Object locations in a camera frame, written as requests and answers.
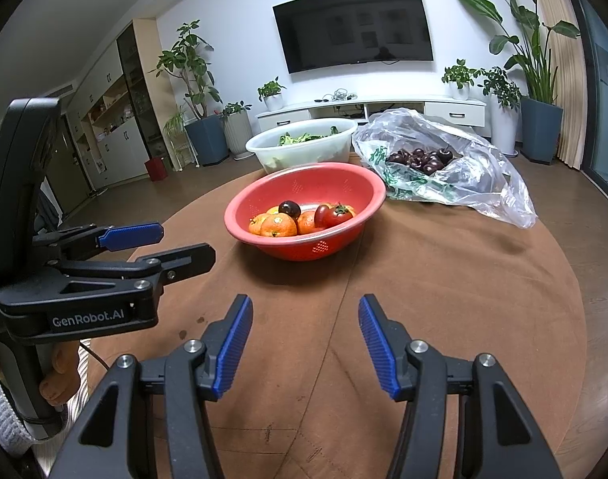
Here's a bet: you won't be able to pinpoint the white television cabinet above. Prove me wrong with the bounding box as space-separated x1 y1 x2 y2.
256 95 487 133

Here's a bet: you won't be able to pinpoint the white plastic basin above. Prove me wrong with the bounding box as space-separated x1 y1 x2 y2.
245 118 358 173

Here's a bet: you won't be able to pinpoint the thin plant on white stand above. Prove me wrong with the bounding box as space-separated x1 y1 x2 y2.
163 105 200 168

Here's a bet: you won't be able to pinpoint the person's left hand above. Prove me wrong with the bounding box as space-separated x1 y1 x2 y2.
38 340 83 407

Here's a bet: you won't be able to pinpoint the red plastic basin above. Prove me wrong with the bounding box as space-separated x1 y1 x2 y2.
224 162 387 261

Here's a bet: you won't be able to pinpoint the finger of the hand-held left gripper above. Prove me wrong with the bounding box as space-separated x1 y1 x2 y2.
32 222 165 260
58 243 217 286

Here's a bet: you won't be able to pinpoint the clear plastic bag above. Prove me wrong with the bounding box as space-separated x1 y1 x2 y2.
352 108 539 229

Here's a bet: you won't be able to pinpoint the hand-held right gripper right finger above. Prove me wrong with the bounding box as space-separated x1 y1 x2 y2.
358 294 564 479

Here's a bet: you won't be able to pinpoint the black wall television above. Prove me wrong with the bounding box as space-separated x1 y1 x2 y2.
273 0 433 75

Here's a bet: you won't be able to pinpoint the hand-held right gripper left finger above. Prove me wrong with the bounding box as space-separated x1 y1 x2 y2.
49 293 255 479

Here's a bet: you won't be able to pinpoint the brown tablecloth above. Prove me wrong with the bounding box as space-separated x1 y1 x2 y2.
77 152 589 479

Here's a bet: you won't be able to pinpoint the tangle of cables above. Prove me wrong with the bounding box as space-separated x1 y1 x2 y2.
314 89 359 103

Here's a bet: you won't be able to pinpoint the red bin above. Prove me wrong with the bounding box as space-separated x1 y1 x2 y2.
144 157 168 182

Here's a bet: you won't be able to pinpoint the beige curtain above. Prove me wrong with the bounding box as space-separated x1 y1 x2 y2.
526 0 589 170

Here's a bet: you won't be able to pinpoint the tall plant in grey-blue pot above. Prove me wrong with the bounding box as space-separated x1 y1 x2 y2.
149 20 230 166

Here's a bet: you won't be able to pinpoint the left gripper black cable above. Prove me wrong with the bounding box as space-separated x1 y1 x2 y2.
79 340 110 374

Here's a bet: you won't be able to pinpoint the green leafy vegetables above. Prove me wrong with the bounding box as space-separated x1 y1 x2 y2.
269 127 342 170

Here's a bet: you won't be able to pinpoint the glass sliding door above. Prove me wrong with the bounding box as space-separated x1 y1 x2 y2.
566 0 608 205

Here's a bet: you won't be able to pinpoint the bushy plant in tall white pot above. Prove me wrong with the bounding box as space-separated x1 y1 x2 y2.
476 66 521 155

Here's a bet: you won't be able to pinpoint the plant in white ribbed pot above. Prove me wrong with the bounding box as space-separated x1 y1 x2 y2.
220 102 255 155

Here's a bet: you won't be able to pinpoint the pile of dark cherries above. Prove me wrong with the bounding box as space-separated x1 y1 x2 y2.
385 146 457 176

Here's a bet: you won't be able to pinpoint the dark wooden door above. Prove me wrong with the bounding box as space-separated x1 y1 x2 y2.
43 137 92 213

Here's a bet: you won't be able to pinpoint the small plant in white pot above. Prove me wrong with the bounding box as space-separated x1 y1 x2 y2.
441 59 479 101
257 76 287 112

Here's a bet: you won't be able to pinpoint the big-leaf plant in blue pot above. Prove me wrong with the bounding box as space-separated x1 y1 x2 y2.
454 0 581 164

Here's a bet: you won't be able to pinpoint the built-in storage cabinet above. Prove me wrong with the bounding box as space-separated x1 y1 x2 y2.
64 20 175 193

